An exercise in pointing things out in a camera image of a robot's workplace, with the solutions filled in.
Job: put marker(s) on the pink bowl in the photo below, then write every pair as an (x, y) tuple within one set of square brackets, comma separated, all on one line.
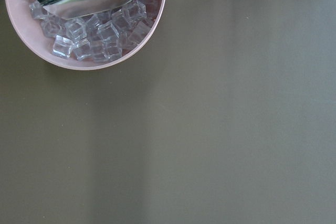
[(30, 33)]

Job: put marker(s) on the clear ice cube right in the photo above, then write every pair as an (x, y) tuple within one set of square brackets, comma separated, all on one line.
[(134, 11)]

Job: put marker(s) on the clear ice cube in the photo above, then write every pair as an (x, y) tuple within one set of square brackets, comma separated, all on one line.
[(108, 31), (134, 11), (62, 47)]

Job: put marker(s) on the clear ice cube front left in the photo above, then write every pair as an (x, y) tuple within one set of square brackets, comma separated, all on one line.
[(62, 47)]

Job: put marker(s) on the clear ice cube centre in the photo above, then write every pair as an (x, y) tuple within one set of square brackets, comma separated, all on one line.
[(108, 31)]

